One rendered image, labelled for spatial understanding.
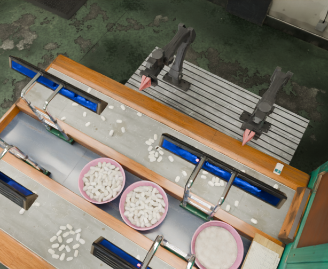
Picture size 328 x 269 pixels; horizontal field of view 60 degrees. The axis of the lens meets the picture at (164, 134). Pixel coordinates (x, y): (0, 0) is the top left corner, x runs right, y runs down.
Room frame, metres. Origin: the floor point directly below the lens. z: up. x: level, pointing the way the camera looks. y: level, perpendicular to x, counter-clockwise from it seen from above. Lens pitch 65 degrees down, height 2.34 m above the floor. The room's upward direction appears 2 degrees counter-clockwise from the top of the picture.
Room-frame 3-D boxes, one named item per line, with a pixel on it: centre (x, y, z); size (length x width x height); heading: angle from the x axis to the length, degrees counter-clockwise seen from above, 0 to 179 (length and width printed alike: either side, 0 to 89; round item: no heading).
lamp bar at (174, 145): (0.42, -0.25, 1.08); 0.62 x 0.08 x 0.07; 58
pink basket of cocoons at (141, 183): (0.32, 0.13, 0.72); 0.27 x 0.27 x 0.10
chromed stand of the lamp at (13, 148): (0.52, 0.83, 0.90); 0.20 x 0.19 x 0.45; 58
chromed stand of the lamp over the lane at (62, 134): (0.86, 0.62, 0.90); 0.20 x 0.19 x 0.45; 58
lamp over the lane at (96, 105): (0.93, 0.57, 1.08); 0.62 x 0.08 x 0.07; 58
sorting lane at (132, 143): (0.70, 0.09, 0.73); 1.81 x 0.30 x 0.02; 58
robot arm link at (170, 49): (1.18, -0.10, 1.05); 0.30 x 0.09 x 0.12; 145
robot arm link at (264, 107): (0.70, -0.50, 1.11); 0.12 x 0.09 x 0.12; 145
